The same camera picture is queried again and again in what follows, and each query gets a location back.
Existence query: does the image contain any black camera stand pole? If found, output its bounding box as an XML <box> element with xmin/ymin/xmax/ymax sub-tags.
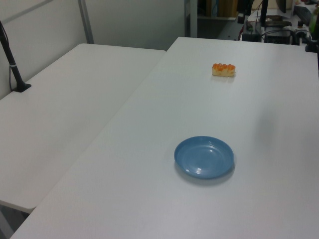
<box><xmin>0</xmin><ymin>19</ymin><xmax>32</xmax><ymax>94</ymax></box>

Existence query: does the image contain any black table clamp mount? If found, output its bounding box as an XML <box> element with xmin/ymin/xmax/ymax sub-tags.
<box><xmin>305</xmin><ymin>36</ymin><xmax>319</xmax><ymax>53</ymax></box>

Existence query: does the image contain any blue round plate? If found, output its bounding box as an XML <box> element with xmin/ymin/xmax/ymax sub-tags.
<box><xmin>173</xmin><ymin>135</ymin><xmax>235</xmax><ymax>180</ymax></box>

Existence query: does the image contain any black electronics box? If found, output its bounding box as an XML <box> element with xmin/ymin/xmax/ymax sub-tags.
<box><xmin>263</xmin><ymin>29</ymin><xmax>293</xmax><ymax>45</ymax></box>

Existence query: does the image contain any grey metal shelf frame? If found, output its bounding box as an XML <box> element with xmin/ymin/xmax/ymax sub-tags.
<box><xmin>184</xmin><ymin>0</ymin><xmax>199</xmax><ymax>38</ymax></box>

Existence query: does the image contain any orange glazed bread loaf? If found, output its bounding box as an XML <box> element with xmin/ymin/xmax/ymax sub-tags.
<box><xmin>212</xmin><ymin>63</ymin><xmax>237</xmax><ymax>78</ymax></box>

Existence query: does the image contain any small black box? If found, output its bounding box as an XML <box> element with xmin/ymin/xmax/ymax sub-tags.
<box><xmin>241</xmin><ymin>31</ymin><xmax>261</xmax><ymax>42</ymax></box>

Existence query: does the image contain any white adjoining table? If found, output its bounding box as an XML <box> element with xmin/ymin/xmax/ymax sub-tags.
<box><xmin>0</xmin><ymin>43</ymin><xmax>167</xmax><ymax>214</ymax></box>

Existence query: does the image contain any black upright monitor pole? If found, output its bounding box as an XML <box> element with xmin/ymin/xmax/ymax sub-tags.
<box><xmin>260</xmin><ymin>0</ymin><xmax>270</xmax><ymax>27</ymax></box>

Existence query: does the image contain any grey metal partition post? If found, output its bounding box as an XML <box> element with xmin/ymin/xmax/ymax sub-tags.
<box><xmin>78</xmin><ymin>0</ymin><xmax>95</xmax><ymax>45</ymax></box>

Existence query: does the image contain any brown flat object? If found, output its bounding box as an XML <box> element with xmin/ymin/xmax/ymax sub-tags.
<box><xmin>266</xmin><ymin>14</ymin><xmax>293</xmax><ymax>28</ymax></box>

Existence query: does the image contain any wooden board panel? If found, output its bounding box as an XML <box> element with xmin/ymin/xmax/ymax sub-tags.
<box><xmin>206</xmin><ymin>0</ymin><xmax>238</xmax><ymax>18</ymax></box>

